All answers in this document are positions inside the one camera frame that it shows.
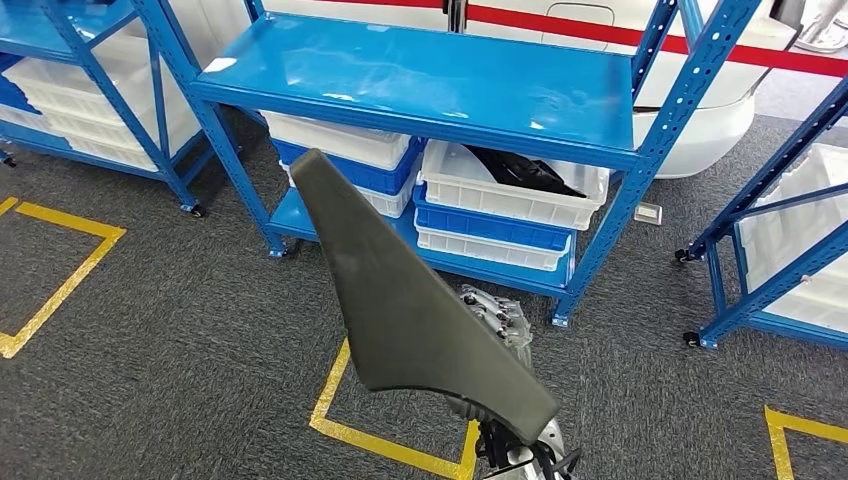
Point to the white floor socket plate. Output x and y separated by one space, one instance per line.
648 213

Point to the black plastic trim part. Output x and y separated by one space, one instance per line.
523 173

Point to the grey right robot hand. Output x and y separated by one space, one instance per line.
497 314

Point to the red barrier belt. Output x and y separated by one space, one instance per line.
782 61
397 3

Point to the large white plastic crate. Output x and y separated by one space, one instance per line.
795 252

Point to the yellow floor tape square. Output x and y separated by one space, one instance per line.
391 448
66 219
778 444

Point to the chrome stanchion post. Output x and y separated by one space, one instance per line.
454 16

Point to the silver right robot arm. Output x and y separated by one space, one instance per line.
513 467

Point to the black plastic bracket part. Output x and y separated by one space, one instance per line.
411 318

